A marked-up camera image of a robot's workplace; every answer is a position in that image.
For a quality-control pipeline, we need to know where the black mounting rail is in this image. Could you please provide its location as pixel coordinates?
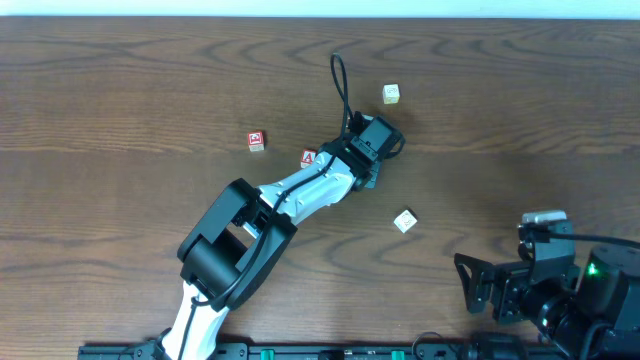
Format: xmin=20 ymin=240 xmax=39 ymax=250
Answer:
xmin=77 ymin=341 xmax=551 ymax=360

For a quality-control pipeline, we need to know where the red picture block far left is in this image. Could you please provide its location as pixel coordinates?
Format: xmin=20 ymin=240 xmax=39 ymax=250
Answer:
xmin=247 ymin=131 xmax=265 ymax=152

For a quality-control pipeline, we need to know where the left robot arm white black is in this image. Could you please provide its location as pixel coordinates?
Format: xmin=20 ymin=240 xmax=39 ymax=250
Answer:
xmin=153 ymin=113 xmax=405 ymax=359

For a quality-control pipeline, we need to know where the plain wooden block far right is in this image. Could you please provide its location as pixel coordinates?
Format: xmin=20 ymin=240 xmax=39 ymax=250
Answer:
xmin=382 ymin=84 xmax=401 ymax=105

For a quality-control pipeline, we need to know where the plain wooden block near right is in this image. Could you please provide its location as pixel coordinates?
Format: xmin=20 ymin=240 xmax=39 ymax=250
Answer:
xmin=394 ymin=209 xmax=417 ymax=233

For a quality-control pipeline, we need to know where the plain wooden block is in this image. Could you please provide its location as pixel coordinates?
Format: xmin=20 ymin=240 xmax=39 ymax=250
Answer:
xmin=382 ymin=84 xmax=401 ymax=105
xmin=394 ymin=209 xmax=417 ymax=233

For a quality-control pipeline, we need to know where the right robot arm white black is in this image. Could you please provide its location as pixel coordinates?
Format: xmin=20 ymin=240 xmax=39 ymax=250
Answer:
xmin=454 ymin=219 xmax=639 ymax=359

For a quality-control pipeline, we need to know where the red letter A block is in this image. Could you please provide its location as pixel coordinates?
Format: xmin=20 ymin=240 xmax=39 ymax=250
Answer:
xmin=300 ymin=149 xmax=317 ymax=168

